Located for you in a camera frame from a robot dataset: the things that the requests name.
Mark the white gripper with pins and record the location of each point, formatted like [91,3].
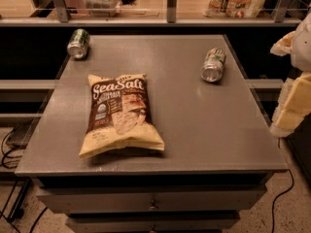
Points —
[302,46]

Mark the colourful snack bag on shelf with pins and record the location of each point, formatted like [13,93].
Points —
[234,8]

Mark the brown sea salt chip bag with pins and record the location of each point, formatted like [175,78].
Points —
[120,116]

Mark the green soda can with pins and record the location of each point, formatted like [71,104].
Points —
[78,44]

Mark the grey cabinet with drawers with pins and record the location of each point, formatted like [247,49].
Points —
[218,153]

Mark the clear plastic container on shelf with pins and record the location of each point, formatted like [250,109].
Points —
[102,8]

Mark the metal shelf frame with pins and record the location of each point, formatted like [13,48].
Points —
[145,13]

